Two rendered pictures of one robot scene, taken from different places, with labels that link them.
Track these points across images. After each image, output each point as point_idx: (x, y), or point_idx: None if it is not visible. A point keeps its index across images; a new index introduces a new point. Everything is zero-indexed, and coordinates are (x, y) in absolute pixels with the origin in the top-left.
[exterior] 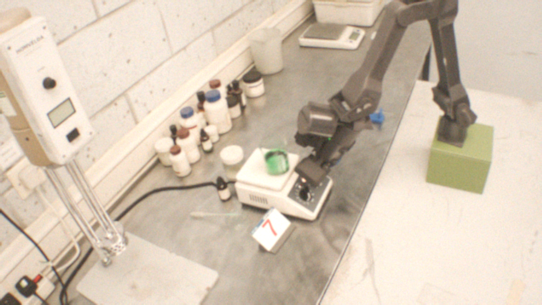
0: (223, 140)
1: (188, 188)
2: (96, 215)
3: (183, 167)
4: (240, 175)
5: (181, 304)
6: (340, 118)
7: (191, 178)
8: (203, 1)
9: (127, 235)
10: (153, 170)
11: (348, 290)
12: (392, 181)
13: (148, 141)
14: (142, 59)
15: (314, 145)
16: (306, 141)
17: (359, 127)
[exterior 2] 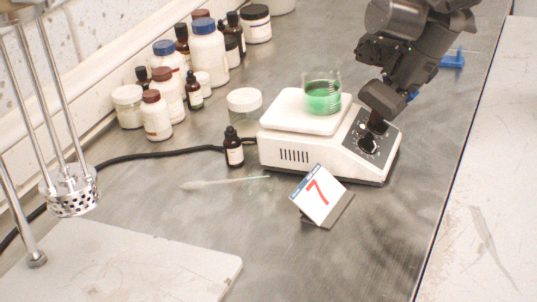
0: (219, 95)
1: (172, 155)
2: (55, 138)
3: (163, 125)
4: (266, 119)
5: None
6: (434, 5)
7: (175, 143)
8: None
9: (74, 220)
10: (106, 135)
11: (459, 273)
12: (494, 136)
13: (100, 88)
14: None
15: (385, 62)
16: (374, 53)
17: (457, 26)
